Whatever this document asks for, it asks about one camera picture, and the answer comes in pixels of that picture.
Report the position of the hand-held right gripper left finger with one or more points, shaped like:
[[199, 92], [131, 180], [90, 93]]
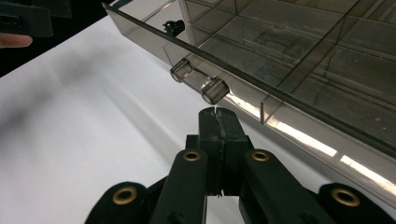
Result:
[[211, 140]]

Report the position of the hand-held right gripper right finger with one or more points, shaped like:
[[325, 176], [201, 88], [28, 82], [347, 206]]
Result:
[[232, 140]]

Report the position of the smoky clear plastic drawer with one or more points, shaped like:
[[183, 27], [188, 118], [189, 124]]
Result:
[[249, 56]]

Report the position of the small black clip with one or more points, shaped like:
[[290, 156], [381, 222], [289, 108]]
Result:
[[173, 28]]

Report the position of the smoky clear drawer cabinet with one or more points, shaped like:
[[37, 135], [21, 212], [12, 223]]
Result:
[[311, 15]]

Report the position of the white table mat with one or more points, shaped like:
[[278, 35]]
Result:
[[77, 124]]

